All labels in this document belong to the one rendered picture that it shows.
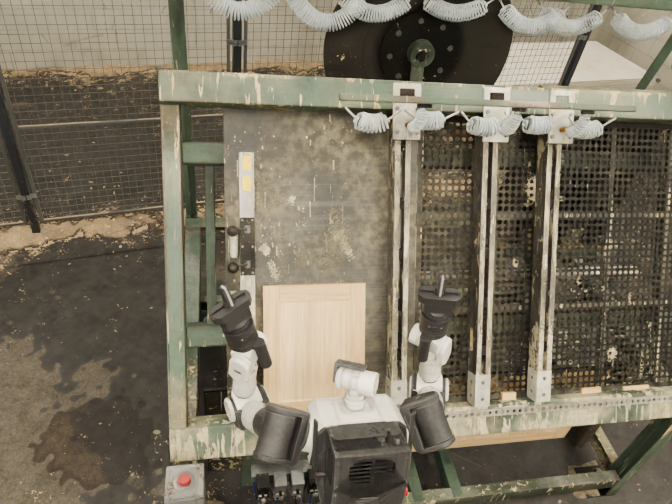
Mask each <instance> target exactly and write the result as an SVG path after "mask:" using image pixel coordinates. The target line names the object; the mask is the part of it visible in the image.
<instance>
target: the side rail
mask: <svg viewBox="0 0 672 504"><path fill-rule="evenodd" d="M160 110H161V147H162V184H163V221H164V258H165V295H166V332H167V369H168V406H169V429H182V428H187V423H188V416H189V413H188V370H187V334H186V284H185V241H184V198H183V162H182V112H181V108H180V106H179V105H176V106H174V105H162V104H161V105H160Z"/></svg>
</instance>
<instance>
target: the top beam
mask: <svg viewBox="0 0 672 504"><path fill-rule="evenodd" d="M393 83H414V84H421V97H443V98H467V99H483V95H484V87H498V88H510V100H513V101H537V102H549V95H550V90H561V91H575V103H583V104H607V105H630V106H637V111H636V112H612V111H595V114H588V116H589V117H590V121H594V120H597V121H610V120H611V119H613V118H615V117H616V119H615V120H614V121H612V122H637V123H665V124H672V94H664V93H644V92H623V91H602V90H582V89H561V88H540V87H520V86H499V85H479V84H458V83H437V82H417V81H396V80H376V79H355V78H334V77H314V76H293V75H273V74H252V73H231V72H211V71H190V70H170V69H159V70H157V94H158V101H159V102H160V104H162V103H168V104H178V105H179V104H180V105H181V106H190V107H218V108H246V109H274V110H301V111H329V112H347V111H346V110H345V107H347V108H348V109H349V110H350V111H351V112H357V113H362V112H366V113H380V112H382V113H385V114H393V103H387V102H362V101H339V94H340V93H350V94H373V95H393ZM425 110H427V111H434V112H435V111H440V112H441V114H443V115H444V116H449V115H451V114H453V113H455V112H458V111H459V113H458V114H456V115H454V116H463V115H462V114H461V112H462V111H463V112H464V114H465V115H466V116H469V117H475V116H479V117H483V106H462V105H437V104H432V108H425ZM519 113H520V114H521V115H522V116H521V117H522V118H526V117H528V116H531V115H534V116H548V117H549V109H537V108H527V111H526V112H519Z"/></svg>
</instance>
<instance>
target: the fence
mask: <svg viewBox="0 0 672 504"><path fill-rule="evenodd" d="M242 155H250V156H251V170H250V171H248V170H242ZM242 176H251V191H242ZM240 218H254V153H251V152H239V228H240ZM245 289H246V290H247V291H249V292H250V295H251V298H252V303H251V305H250V306H249V307H250V310H251V313H252V318H253V321H254V324H255V326H256V318H255V275H249V276H241V269H240V290H245Z"/></svg>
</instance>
